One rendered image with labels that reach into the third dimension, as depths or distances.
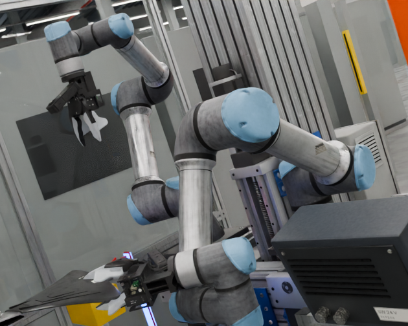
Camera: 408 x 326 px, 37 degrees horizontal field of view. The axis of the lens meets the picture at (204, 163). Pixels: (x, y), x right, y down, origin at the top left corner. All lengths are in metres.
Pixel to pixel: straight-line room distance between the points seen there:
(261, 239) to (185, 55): 3.50
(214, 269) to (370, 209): 0.35
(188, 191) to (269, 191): 0.58
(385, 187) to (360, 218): 1.19
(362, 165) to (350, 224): 0.58
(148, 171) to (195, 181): 0.76
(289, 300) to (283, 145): 0.46
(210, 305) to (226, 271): 0.10
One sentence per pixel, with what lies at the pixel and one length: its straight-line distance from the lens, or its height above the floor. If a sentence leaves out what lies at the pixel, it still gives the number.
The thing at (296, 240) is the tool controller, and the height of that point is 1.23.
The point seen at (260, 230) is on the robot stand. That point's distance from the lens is 1.97.
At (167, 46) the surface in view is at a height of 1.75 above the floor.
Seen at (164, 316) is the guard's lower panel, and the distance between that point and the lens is 2.52.
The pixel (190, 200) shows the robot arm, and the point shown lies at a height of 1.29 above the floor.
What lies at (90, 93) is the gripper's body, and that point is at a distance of 1.83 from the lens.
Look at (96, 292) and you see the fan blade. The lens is 1.45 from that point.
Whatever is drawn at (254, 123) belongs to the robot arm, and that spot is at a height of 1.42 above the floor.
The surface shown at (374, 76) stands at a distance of 8.92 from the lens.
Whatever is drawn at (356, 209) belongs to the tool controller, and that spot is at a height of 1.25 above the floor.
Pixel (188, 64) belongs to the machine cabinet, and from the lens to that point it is 5.32.
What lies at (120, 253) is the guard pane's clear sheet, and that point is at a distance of 2.41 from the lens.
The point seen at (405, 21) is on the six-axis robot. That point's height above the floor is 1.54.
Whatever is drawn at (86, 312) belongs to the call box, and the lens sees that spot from 1.82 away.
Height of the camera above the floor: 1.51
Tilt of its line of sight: 6 degrees down
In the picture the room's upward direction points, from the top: 19 degrees counter-clockwise
